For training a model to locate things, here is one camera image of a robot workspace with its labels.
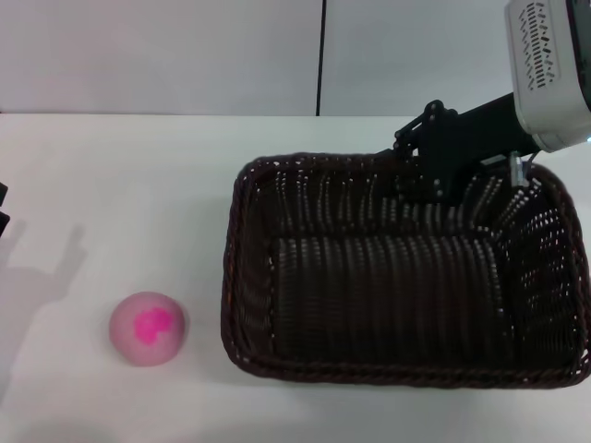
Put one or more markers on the dark brown woven basket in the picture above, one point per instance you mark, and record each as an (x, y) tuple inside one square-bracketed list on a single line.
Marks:
[(378, 286)]

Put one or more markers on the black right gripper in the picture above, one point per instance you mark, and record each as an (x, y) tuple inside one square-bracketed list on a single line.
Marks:
[(475, 134)]

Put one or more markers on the black vertical wall strip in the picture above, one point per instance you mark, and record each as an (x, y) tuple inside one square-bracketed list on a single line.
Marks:
[(321, 55)]

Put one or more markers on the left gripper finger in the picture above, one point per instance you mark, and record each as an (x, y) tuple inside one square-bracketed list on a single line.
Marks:
[(3, 194), (4, 225)]

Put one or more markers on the pink foam ball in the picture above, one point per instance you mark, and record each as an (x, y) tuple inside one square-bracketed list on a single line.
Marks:
[(148, 328)]

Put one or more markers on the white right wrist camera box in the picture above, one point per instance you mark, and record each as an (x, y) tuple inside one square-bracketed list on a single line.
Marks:
[(540, 69)]

